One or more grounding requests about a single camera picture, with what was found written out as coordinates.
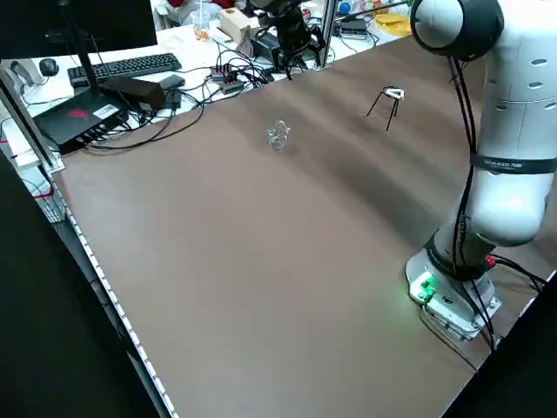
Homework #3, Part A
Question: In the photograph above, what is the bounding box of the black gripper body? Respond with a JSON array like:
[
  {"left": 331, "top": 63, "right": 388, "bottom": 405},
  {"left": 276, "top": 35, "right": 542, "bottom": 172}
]
[{"left": 272, "top": 3, "right": 312, "bottom": 57}]

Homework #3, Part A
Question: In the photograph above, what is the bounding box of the clear glass alcohol lamp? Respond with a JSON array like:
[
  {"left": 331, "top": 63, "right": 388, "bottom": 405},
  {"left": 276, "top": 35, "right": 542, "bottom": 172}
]
[{"left": 265, "top": 119, "right": 292, "bottom": 152}]

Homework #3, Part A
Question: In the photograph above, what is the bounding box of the black wire tripod stand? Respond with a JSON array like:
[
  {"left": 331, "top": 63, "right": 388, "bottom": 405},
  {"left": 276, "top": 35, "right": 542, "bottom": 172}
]
[{"left": 366, "top": 85, "right": 406, "bottom": 132}]

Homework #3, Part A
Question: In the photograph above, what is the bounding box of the black ribbed adapter box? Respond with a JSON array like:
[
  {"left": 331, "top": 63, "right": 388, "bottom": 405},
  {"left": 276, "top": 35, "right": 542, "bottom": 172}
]
[{"left": 251, "top": 30, "right": 280, "bottom": 61}]

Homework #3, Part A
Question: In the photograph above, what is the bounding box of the small black flat device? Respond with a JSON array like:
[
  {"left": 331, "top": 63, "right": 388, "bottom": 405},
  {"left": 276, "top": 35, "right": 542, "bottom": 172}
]
[{"left": 339, "top": 18, "right": 370, "bottom": 41}]

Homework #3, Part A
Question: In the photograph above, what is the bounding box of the usb hub with plugs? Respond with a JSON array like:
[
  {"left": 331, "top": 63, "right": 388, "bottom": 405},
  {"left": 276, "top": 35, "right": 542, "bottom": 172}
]
[{"left": 210, "top": 62, "right": 245, "bottom": 96}]

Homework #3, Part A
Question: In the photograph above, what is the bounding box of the yellow plastic case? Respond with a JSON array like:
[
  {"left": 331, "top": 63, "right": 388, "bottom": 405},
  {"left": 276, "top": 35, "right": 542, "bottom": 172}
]
[{"left": 373, "top": 11, "right": 419, "bottom": 37}]

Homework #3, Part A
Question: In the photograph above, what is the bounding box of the clear plastic cup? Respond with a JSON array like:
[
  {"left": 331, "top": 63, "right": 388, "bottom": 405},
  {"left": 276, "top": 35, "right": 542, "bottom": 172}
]
[{"left": 190, "top": 9, "right": 213, "bottom": 44}]

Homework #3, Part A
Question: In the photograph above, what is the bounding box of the person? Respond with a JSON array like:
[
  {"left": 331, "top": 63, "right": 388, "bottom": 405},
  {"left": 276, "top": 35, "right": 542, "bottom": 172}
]
[{"left": 167, "top": 0, "right": 238, "bottom": 10}]

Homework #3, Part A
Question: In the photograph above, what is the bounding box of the flat black power brick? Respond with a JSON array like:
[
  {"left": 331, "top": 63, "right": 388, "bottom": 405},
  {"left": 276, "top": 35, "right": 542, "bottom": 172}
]
[{"left": 159, "top": 73, "right": 187, "bottom": 90}]

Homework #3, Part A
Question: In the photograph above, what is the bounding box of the black rectangular box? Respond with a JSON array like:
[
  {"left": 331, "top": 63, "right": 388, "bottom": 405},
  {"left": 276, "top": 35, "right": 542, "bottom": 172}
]
[{"left": 99, "top": 77, "right": 167, "bottom": 115}]

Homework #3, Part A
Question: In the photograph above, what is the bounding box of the black keyboard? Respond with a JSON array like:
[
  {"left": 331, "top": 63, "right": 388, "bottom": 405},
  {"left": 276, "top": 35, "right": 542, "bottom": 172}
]
[{"left": 66, "top": 52, "right": 184, "bottom": 89}]

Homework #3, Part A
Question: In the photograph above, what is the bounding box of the black computer monitor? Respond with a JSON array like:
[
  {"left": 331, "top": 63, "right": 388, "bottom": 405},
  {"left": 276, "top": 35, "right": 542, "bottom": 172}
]
[{"left": 0, "top": 0, "right": 158, "bottom": 99}]

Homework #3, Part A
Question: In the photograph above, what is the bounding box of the black computer with red logo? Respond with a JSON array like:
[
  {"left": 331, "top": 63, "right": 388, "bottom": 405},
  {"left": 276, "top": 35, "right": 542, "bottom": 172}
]
[{"left": 33, "top": 90, "right": 131, "bottom": 156}]

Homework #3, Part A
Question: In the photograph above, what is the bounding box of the white table edge strip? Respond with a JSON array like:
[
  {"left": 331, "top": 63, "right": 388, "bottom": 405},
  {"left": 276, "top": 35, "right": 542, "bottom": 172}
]
[{"left": 50, "top": 172, "right": 180, "bottom": 418}]

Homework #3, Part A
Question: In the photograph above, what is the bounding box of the aluminium profile post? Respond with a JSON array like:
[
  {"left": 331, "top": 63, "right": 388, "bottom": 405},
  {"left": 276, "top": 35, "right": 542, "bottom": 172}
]
[{"left": 319, "top": 0, "right": 339, "bottom": 70}]

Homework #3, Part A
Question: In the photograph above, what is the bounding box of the black looping desk cable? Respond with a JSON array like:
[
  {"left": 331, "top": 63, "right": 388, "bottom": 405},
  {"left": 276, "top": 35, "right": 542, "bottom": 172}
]
[{"left": 84, "top": 64, "right": 218, "bottom": 152}]

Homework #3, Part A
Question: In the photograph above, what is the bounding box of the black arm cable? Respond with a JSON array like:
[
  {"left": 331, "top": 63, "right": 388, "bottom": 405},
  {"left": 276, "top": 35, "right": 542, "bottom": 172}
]
[{"left": 447, "top": 56, "right": 500, "bottom": 349}]

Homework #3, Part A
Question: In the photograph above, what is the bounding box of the aluminium frame post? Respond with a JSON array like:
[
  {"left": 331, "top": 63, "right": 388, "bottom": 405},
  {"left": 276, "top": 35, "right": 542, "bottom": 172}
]
[{"left": 0, "top": 67, "right": 65, "bottom": 172}]

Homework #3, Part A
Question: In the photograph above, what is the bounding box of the black base power cable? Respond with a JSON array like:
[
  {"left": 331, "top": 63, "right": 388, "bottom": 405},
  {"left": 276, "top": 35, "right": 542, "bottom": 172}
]
[{"left": 491, "top": 256, "right": 547, "bottom": 293}]

